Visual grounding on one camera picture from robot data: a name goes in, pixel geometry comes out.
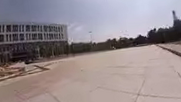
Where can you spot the street lamp pole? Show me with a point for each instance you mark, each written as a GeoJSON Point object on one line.
{"type": "Point", "coordinates": [91, 36]}

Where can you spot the pale concrete slab plaza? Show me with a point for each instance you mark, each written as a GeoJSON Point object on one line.
{"type": "Point", "coordinates": [99, 82]}

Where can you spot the row of dark trees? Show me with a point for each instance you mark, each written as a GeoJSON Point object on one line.
{"type": "Point", "coordinates": [163, 32]}

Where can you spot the white curved building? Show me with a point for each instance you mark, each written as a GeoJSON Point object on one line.
{"type": "Point", "coordinates": [16, 38]}

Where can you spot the bare earth planting bed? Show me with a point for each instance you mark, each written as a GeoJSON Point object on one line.
{"type": "Point", "coordinates": [0, 71]}

